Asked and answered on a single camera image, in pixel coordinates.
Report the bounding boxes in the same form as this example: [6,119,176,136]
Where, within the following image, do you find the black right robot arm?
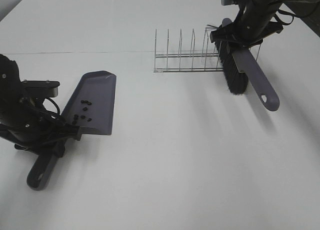
[210,0,320,82]

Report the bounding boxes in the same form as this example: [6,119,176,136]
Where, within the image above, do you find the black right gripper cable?
[273,4,295,27]

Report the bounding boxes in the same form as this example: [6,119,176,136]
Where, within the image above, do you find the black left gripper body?
[0,97,65,152]

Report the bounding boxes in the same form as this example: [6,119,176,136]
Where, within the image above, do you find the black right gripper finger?
[209,24,240,43]
[231,41,264,73]

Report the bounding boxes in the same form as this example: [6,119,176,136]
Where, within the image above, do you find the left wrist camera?
[22,80,60,98]

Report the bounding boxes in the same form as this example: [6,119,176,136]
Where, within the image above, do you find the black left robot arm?
[0,55,79,158]

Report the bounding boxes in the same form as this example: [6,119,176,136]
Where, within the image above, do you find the pile of coffee beans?
[71,100,92,125]

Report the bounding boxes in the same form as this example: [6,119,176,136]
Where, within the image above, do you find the metal wire dish rack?
[152,27,263,74]

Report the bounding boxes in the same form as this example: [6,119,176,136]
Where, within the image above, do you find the grey brush black bristles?
[209,18,280,111]

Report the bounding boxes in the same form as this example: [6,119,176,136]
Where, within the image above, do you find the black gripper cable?
[41,97,62,120]
[273,4,295,27]

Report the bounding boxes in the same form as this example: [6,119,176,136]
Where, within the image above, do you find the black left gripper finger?
[53,139,66,158]
[59,124,82,141]

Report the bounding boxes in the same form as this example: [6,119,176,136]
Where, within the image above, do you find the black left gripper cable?
[41,97,62,120]

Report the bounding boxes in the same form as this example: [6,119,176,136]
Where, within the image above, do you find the grey plastic dustpan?
[26,71,117,190]

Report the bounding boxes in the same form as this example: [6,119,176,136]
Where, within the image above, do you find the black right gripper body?
[233,0,283,44]

